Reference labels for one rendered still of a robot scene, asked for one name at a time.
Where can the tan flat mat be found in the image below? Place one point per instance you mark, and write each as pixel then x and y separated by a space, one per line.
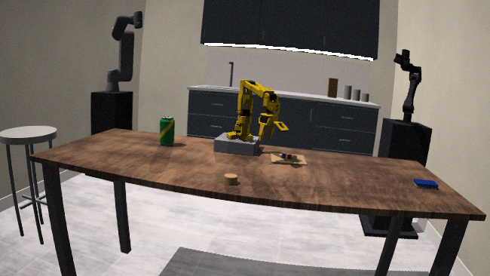
pixel 277 158

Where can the tan short cylinder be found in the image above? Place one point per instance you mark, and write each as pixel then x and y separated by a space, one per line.
pixel 230 179

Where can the green soda can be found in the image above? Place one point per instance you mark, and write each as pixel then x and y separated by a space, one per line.
pixel 167 125

